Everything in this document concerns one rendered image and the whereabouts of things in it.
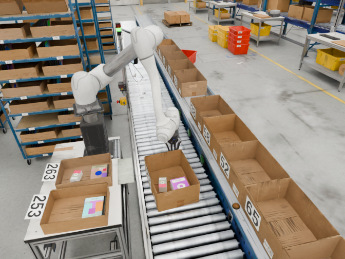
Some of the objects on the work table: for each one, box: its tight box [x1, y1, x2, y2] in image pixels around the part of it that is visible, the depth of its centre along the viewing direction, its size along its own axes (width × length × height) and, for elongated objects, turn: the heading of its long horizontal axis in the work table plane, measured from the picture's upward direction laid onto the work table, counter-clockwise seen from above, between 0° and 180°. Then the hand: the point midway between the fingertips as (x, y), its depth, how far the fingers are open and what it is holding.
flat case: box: [82, 196, 106, 218], centre depth 167 cm, size 14×19×2 cm
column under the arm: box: [80, 114, 114, 159], centre depth 214 cm, size 26×26×33 cm
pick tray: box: [55, 153, 112, 189], centre depth 193 cm, size 28×38×10 cm
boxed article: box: [70, 171, 83, 182], centre depth 192 cm, size 6×10×5 cm, turn 1°
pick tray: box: [40, 182, 110, 235], centre depth 165 cm, size 28×38×10 cm
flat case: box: [90, 164, 109, 179], centre depth 197 cm, size 14×19×2 cm
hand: (173, 155), depth 199 cm, fingers closed, pressing on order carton
